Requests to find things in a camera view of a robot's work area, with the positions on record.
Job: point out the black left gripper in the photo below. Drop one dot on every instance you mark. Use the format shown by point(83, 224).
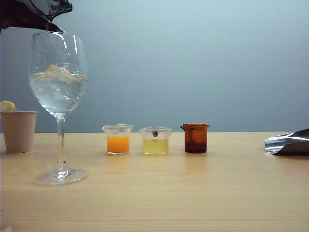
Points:
point(9, 7)

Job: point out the smoky grey measuring cup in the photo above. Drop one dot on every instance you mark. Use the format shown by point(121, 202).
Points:
point(60, 7)

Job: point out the beige paper cup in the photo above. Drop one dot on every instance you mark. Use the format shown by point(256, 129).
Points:
point(19, 133)

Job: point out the clear cup with orange juice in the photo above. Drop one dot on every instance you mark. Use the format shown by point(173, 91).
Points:
point(118, 145)

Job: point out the clear cup with yellow juice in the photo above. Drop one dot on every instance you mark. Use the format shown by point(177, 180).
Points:
point(155, 146)

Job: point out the amber brown measuring cup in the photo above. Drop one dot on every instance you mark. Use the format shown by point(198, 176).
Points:
point(195, 140)

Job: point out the yellow lemon slice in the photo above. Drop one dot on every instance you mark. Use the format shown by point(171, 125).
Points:
point(7, 106)

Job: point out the clear stemmed wine glass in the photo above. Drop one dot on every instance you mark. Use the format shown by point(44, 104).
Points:
point(60, 145)

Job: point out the shiny silver metal scoop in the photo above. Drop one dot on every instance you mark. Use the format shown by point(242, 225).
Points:
point(289, 142)

